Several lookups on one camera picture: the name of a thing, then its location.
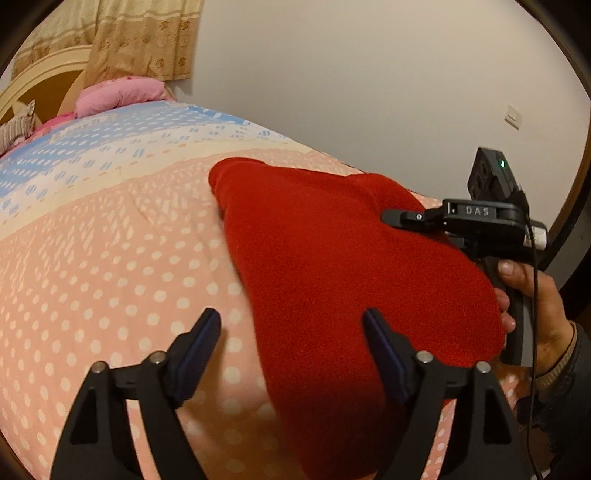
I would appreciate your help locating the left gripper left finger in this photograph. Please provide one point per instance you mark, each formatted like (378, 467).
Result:
(96, 441)

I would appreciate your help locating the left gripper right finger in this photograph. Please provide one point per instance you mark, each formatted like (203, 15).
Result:
(484, 440)

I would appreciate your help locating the person's right hand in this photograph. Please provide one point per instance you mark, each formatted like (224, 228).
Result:
(554, 332)

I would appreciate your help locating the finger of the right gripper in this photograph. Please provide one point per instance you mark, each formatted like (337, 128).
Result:
(429, 220)

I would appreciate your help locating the dark jacket right sleeve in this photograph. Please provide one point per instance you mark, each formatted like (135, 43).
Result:
(561, 409)

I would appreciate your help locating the polka dot bed cover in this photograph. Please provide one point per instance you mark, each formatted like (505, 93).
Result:
(112, 244)

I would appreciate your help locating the black camera box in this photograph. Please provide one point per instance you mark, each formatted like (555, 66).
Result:
(491, 179)

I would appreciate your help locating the white wall switch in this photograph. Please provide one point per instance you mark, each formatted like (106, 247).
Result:
(513, 117)

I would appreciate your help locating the beige window curtain centre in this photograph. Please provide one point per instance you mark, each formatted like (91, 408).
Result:
(146, 38)

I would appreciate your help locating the striped grey pillow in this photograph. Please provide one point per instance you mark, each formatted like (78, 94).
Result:
(20, 127)

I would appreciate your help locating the pink pillow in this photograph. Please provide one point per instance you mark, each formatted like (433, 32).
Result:
(120, 92)

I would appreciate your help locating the cream wooden headboard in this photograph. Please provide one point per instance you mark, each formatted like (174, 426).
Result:
(54, 83)

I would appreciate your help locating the red knitted sweater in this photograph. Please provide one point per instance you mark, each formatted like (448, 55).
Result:
(314, 255)

